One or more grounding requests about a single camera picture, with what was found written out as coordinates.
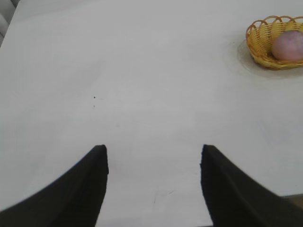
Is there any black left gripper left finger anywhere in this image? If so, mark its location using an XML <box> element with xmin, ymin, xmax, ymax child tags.
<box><xmin>0</xmin><ymin>144</ymin><xmax>109</xmax><ymax>227</ymax></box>

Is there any pink peach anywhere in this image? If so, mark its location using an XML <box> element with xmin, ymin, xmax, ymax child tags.
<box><xmin>271</xmin><ymin>30</ymin><xmax>303</xmax><ymax>60</ymax></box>

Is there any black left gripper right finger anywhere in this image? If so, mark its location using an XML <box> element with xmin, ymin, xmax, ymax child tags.
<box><xmin>199</xmin><ymin>143</ymin><xmax>303</xmax><ymax>227</ymax></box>

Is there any yellow woven wicker basket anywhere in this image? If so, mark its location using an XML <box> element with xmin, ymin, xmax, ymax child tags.
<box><xmin>245</xmin><ymin>15</ymin><xmax>303</xmax><ymax>70</ymax></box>

